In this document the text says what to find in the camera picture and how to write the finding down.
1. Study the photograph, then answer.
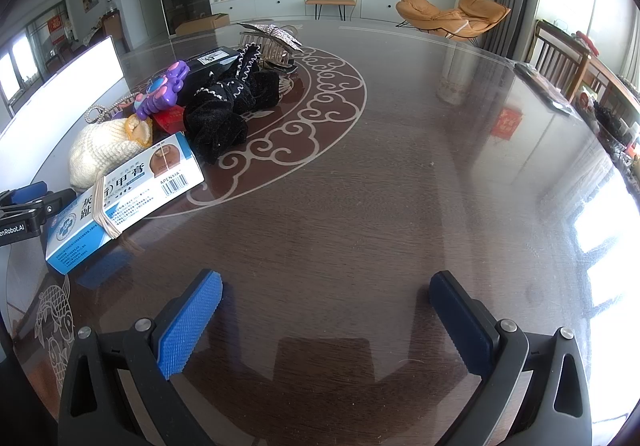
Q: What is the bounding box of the orange lounge chair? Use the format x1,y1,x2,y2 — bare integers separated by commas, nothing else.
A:
396,0,512,44

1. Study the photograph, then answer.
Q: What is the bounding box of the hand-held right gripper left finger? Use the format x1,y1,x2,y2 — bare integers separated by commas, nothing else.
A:
58,269,223,446

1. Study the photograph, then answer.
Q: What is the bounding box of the amber hair clip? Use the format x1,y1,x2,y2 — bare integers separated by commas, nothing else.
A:
125,114,153,147

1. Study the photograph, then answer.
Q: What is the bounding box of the red candy-shaped packet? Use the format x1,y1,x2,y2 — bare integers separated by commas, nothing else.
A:
150,105,187,132

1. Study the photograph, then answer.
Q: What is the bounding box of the white storage bin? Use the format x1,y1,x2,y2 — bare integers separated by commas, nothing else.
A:
0,35,130,192

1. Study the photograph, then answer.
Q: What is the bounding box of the white television cabinet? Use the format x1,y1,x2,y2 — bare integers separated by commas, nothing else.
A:
210,0,416,22

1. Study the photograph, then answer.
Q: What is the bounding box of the black velvet scrunchie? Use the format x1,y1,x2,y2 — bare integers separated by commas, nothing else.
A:
184,93,249,164

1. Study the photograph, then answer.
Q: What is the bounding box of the wooden bench with metal legs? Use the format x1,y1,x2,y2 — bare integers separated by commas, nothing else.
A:
305,0,357,22

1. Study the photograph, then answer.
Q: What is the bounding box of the black sock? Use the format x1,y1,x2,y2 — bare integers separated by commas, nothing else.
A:
200,43,283,114

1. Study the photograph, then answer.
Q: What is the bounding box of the blue white medicine box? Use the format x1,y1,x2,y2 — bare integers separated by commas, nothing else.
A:
45,131,206,275

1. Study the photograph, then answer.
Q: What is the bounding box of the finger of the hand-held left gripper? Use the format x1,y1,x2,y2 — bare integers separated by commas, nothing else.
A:
0,181,48,206
39,189,77,227

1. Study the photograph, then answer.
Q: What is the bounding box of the cream knitted pouch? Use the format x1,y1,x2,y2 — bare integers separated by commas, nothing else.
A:
68,118,151,193

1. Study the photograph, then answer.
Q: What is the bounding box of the cardboard box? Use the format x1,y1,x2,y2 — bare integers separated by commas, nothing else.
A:
176,13,231,37

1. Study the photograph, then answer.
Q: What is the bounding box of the rhinestone headband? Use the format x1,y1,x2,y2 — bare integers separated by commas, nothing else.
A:
84,93,146,124

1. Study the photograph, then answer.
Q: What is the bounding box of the wooden dining chair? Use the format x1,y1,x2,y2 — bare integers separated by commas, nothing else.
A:
527,20,593,99

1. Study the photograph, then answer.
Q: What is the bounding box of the small wooden side cabinet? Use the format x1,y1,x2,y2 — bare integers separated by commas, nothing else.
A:
102,8,126,44

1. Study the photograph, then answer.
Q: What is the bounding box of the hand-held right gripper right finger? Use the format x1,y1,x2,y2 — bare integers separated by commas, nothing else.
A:
429,270,593,446

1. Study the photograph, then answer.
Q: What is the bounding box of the black box with white labels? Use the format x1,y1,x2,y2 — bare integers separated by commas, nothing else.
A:
175,46,251,107

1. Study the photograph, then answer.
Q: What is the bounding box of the dark wooden desktop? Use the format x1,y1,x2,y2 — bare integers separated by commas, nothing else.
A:
0,18,640,446

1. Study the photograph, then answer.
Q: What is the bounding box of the cluttered wooden side table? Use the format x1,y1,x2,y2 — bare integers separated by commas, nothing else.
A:
575,31,640,164

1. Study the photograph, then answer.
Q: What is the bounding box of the purple plastic toy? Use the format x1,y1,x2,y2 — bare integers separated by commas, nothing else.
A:
132,61,191,119

